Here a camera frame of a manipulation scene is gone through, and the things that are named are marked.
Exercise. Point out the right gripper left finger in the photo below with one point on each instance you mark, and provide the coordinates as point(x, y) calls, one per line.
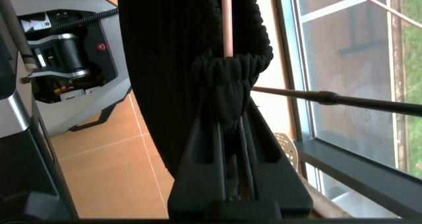
point(194, 184)

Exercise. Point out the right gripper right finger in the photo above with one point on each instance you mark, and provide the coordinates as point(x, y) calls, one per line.
point(280, 184)

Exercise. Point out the black shorts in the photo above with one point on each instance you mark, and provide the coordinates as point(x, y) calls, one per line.
point(165, 69)

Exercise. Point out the pink clothes hanger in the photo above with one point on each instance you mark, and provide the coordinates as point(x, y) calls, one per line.
point(382, 6)
point(227, 19)

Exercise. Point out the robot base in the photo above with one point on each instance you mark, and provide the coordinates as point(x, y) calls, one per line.
point(66, 118)

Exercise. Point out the white laundry basket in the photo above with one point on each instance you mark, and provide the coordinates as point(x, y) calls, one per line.
point(290, 148)

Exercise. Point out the black clothes rack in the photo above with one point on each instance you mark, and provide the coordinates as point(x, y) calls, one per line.
point(362, 102)

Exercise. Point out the window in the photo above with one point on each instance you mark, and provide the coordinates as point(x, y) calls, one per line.
point(356, 69)

